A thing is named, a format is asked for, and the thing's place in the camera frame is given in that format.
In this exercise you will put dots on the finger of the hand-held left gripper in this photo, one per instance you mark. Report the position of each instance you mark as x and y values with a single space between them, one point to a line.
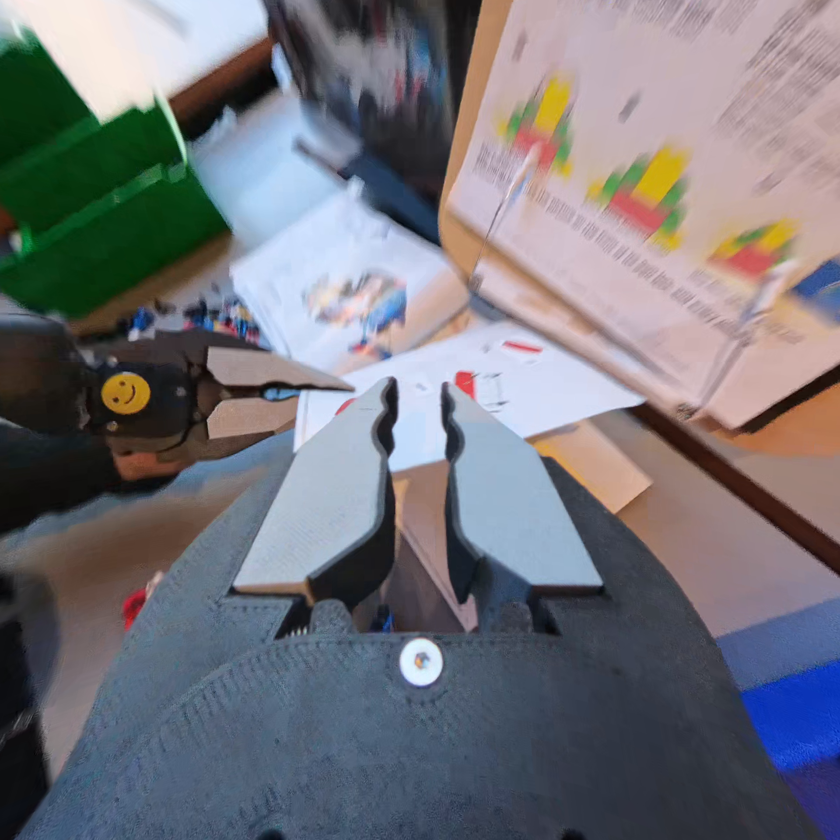
262 367
243 423

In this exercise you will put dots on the pile of small toy bricks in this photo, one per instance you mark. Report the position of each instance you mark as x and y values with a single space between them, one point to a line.
216 321

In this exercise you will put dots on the instruction booklet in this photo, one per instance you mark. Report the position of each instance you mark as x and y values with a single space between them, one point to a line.
295 275

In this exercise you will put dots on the person's left forearm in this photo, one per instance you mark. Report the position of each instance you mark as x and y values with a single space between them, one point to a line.
39 472

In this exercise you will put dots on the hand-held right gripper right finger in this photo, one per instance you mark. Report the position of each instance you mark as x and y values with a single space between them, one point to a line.
518 518

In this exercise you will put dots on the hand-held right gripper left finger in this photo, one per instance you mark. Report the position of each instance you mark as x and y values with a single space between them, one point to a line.
321 512

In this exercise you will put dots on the wooden document stand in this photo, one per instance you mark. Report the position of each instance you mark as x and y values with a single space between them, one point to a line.
463 98

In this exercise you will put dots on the grey desk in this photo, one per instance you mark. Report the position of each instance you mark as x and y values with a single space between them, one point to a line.
689 571

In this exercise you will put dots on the blue object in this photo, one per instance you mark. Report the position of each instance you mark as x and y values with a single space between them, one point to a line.
794 715

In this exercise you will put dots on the green plastic bin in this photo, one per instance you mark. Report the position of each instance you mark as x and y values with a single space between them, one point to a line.
79 170
131 256
39 92

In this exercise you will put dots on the white background table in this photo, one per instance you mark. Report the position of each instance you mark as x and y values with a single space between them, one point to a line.
131 39

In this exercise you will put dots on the printed toy car box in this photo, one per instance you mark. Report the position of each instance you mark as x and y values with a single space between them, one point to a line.
380 79

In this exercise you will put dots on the person's left hand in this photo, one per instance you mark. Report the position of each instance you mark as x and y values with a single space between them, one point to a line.
151 466

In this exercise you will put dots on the printed instruction sheet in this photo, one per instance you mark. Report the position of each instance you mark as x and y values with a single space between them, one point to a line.
689 295

